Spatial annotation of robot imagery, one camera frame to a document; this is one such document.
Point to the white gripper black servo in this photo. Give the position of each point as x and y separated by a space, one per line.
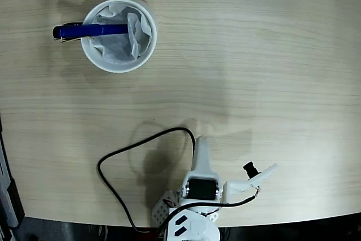
201 188

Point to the blue pen with metal clip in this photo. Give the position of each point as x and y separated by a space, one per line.
84 30

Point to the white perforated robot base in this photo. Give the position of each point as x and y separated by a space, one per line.
160 212

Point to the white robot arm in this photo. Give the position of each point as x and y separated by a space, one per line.
197 227

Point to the crumpled white paper tissue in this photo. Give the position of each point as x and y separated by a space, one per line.
115 49

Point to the grey and black equipment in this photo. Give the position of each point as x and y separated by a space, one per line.
7 196

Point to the wrist camera on white mount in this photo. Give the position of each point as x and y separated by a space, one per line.
239 186

